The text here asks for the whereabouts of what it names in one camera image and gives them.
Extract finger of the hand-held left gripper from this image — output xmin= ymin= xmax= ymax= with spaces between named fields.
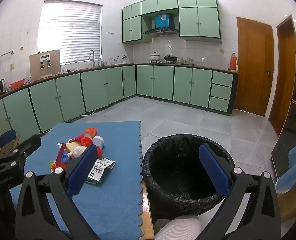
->
xmin=0 ymin=134 xmax=42 ymax=174
xmin=0 ymin=129 xmax=17 ymax=158

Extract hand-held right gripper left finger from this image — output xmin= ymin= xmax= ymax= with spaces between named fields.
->
xmin=15 ymin=144 xmax=101 ymax=240

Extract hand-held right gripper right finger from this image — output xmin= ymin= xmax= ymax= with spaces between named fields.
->
xmin=198 ymin=144 xmax=281 ymax=240

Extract white printed paper packet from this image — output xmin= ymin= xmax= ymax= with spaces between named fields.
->
xmin=86 ymin=157 xmax=116 ymax=183

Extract white tissue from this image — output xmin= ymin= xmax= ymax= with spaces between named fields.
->
xmin=70 ymin=146 xmax=87 ymax=158

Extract yellow sponge block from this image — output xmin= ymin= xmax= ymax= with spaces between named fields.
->
xmin=65 ymin=141 xmax=84 ymax=153

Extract red plastic wrapper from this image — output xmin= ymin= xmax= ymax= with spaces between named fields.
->
xmin=55 ymin=142 xmax=67 ymax=167

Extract black bagged trash bin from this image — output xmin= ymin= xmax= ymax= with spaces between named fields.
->
xmin=142 ymin=134 xmax=236 ymax=221

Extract red paper cup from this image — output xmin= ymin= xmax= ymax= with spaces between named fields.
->
xmin=70 ymin=134 xmax=88 ymax=145

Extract blue and white paper cup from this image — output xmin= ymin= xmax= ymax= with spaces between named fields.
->
xmin=93 ymin=135 xmax=105 ymax=151

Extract orange spiky foam pad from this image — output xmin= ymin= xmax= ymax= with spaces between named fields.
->
xmin=84 ymin=127 xmax=99 ymax=139

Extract wooden chair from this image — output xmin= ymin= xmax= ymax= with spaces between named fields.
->
xmin=0 ymin=127 xmax=21 ymax=156

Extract blue scalloped table mat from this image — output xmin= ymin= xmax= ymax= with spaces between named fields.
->
xmin=9 ymin=121 xmax=145 ymax=240

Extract red plastic basket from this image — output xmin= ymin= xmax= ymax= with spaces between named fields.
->
xmin=10 ymin=79 xmax=26 ymax=91

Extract person's striped pants leg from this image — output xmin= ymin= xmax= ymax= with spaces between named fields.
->
xmin=154 ymin=215 xmax=202 ymax=240

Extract brown board with white device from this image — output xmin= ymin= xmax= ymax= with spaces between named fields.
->
xmin=29 ymin=49 xmax=61 ymax=80

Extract green kitchen base cabinets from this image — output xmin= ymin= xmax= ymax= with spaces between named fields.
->
xmin=0 ymin=64 xmax=239 ymax=146

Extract brown box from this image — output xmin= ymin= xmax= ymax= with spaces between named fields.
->
xmin=275 ymin=180 xmax=296 ymax=223

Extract red thermos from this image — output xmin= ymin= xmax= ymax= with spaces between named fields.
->
xmin=229 ymin=53 xmax=238 ymax=72

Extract silver kitchen faucet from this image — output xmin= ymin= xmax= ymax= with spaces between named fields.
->
xmin=88 ymin=49 xmax=96 ymax=67

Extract black wok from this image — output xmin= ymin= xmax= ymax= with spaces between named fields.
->
xmin=164 ymin=53 xmax=177 ymax=64

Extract white window blinds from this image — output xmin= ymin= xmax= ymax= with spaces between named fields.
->
xmin=38 ymin=1 xmax=103 ymax=65

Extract black range hood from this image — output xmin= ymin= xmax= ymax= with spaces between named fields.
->
xmin=142 ymin=27 xmax=180 ymax=37

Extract white floor cable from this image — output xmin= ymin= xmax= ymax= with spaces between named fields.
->
xmin=73 ymin=110 xmax=96 ymax=118

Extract metal towel rail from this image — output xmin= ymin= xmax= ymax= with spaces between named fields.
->
xmin=0 ymin=50 xmax=15 ymax=61

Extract wooden door with frame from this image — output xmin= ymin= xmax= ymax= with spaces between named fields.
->
xmin=268 ymin=15 xmax=296 ymax=136

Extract green wall cabinets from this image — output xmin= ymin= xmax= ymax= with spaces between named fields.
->
xmin=122 ymin=0 xmax=222 ymax=44

